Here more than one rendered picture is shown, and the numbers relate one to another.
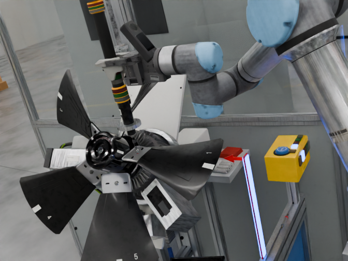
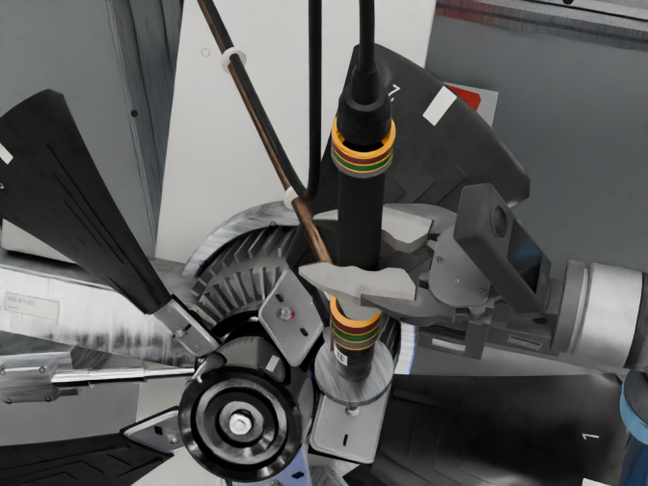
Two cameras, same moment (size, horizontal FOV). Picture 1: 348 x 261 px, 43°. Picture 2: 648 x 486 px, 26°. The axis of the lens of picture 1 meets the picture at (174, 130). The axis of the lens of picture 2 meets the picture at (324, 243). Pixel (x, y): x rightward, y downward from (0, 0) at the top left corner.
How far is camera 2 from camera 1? 106 cm
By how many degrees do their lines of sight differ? 40
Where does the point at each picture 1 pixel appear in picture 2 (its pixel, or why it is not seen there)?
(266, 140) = (557, 68)
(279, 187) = (549, 170)
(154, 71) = (526, 326)
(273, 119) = (602, 31)
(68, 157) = (12, 298)
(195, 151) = (545, 423)
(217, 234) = not seen: hidden behind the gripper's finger
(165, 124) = not seen: hidden behind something
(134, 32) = (503, 242)
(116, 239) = not seen: outside the picture
